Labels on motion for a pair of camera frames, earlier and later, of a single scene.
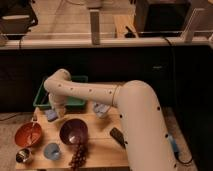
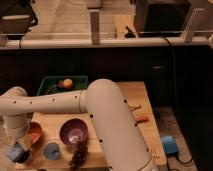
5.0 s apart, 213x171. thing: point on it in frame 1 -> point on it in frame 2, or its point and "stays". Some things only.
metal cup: [22, 155] stays
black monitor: [162, 18] stays
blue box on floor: [174, 145] stays
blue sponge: [51, 115] -> [14, 151]
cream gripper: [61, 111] -> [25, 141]
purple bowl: [74, 131] stays
